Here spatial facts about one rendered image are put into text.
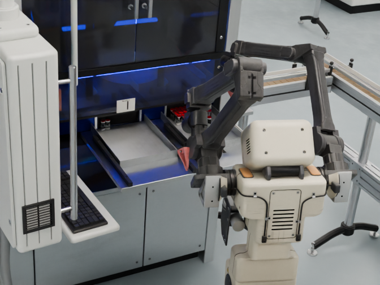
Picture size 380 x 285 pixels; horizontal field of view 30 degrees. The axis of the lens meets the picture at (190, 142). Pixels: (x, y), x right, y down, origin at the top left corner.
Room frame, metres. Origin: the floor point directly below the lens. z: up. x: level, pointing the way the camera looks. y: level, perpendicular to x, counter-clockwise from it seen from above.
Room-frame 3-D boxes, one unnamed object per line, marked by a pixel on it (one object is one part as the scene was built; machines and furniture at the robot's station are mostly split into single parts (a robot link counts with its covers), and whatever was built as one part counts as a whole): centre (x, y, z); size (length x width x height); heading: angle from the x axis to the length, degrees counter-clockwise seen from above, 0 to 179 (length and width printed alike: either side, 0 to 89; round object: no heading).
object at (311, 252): (3.23, -0.91, 0.07); 0.50 x 0.08 x 0.14; 119
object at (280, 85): (3.31, -0.39, 0.92); 0.69 x 0.16 x 0.16; 119
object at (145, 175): (2.67, 0.06, 0.87); 0.70 x 0.48 x 0.02; 119
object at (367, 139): (3.23, -0.91, 0.46); 0.09 x 0.09 x 0.77; 29
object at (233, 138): (2.82, -0.05, 0.90); 0.34 x 0.26 x 0.04; 29
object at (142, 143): (2.65, 0.24, 0.90); 0.34 x 0.26 x 0.04; 29
